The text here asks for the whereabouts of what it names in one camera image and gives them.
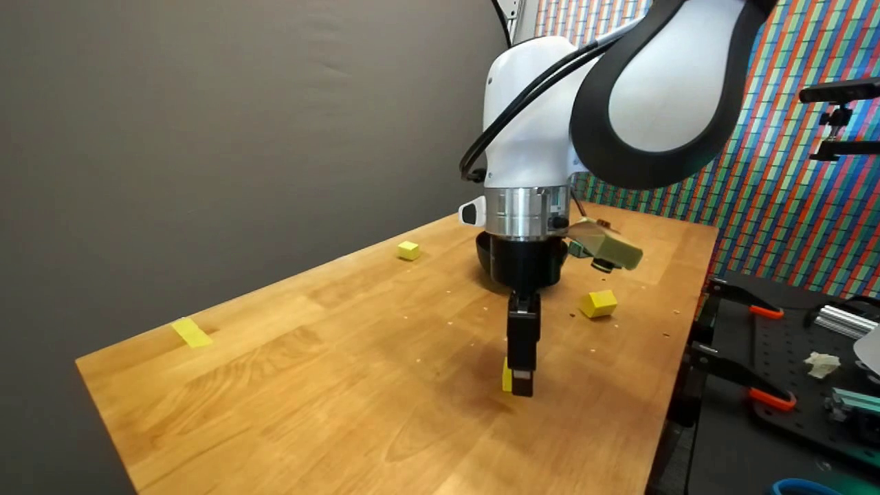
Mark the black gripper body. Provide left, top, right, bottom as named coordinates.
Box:
left=480, top=234, right=569, bottom=298

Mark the black bowl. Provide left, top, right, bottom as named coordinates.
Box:
left=472, top=228, right=571, bottom=291

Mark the black perforated side table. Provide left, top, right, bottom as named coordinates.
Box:
left=677, top=270, right=880, bottom=495

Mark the multicoloured patterned backdrop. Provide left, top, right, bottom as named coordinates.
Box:
left=530, top=0, right=880, bottom=300

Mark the white plastic part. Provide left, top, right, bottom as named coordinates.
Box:
left=803, top=349, right=843, bottom=382

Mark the blue round object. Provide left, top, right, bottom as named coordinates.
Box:
left=767, top=475, right=846, bottom=495

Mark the grey fabric backdrop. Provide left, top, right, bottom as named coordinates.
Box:
left=0, top=0, right=517, bottom=495

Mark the grey metal bar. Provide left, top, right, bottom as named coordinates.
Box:
left=810, top=303, right=880, bottom=342

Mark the teal tool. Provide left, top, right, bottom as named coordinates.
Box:
left=828, top=386, right=880, bottom=423

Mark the grey round plate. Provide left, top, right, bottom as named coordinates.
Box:
left=849, top=328, right=880, bottom=379

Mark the orange-handled black clamp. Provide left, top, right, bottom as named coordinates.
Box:
left=693, top=342, right=800, bottom=416
left=708, top=278, right=789, bottom=324

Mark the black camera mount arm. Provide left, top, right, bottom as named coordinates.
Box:
left=796, top=78, right=880, bottom=164

